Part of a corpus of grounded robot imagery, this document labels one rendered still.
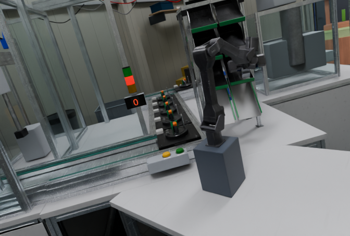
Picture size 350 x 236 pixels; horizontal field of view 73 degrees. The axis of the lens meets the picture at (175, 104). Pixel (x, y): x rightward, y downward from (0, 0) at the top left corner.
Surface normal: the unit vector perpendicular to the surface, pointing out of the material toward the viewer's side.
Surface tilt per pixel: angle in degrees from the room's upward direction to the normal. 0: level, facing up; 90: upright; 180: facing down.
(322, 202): 0
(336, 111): 90
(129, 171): 90
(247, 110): 45
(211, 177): 90
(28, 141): 90
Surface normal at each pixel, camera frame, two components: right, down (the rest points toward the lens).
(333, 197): -0.23, -0.94
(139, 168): 0.12, 0.23
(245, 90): -0.20, -0.47
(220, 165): -0.61, 0.35
